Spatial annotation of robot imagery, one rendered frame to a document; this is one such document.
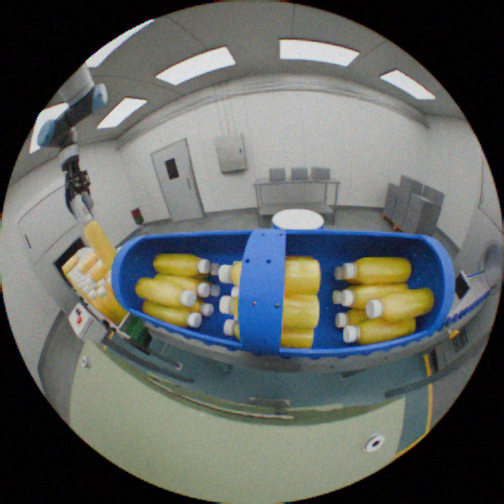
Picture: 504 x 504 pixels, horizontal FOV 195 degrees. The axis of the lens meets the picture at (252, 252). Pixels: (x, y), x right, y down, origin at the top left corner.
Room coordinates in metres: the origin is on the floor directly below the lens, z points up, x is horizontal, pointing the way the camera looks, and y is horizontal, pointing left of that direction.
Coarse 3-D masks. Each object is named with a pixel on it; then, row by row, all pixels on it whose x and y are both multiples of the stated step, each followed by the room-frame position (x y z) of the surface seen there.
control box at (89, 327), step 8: (80, 304) 0.20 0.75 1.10; (72, 312) 0.15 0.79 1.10; (88, 312) 0.19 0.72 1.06; (72, 320) 0.11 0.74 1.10; (88, 320) 0.13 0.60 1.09; (96, 320) 0.18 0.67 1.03; (80, 328) 0.09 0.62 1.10; (88, 328) 0.11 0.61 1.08; (96, 328) 0.13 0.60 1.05; (104, 328) 0.15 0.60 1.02; (80, 336) 0.06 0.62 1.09; (88, 336) 0.08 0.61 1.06; (96, 336) 0.11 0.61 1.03
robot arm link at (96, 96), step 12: (84, 72) 0.19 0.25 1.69; (72, 84) 0.18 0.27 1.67; (84, 84) 0.22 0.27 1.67; (72, 96) 0.20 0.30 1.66; (84, 96) 0.24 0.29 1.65; (96, 96) 0.28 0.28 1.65; (72, 108) 0.23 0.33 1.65; (84, 108) 0.26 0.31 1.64; (96, 108) 0.30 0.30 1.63; (72, 120) 0.25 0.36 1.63
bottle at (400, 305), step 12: (420, 288) 0.07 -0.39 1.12; (384, 300) 0.09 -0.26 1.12; (396, 300) 0.08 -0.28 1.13; (408, 300) 0.06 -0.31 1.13; (420, 300) 0.04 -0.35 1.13; (432, 300) 0.02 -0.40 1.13; (384, 312) 0.07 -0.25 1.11; (396, 312) 0.06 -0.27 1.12; (408, 312) 0.04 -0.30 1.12; (420, 312) 0.02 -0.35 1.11
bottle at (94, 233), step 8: (88, 224) 0.33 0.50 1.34; (96, 224) 0.35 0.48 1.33; (88, 232) 0.31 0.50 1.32; (96, 232) 0.33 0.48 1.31; (88, 240) 0.30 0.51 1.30; (96, 240) 0.32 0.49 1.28; (104, 240) 0.34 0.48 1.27; (96, 248) 0.31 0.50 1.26; (104, 248) 0.33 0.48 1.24; (112, 248) 0.36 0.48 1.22; (104, 256) 0.31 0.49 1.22; (112, 256) 0.33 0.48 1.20; (104, 264) 0.31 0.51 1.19
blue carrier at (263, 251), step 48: (144, 240) 0.40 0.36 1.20; (192, 240) 0.40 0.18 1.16; (240, 240) 0.35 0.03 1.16; (288, 240) 0.32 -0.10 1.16; (336, 240) 0.28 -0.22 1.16; (384, 240) 0.23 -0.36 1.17; (432, 240) 0.11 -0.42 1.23; (240, 288) 0.14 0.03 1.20; (336, 288) 0.24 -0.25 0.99; (432, 288) 0.05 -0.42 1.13; (192, 336) 0.12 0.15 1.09; (240, 336) 0.09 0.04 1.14; (336, 336) 0.10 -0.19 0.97
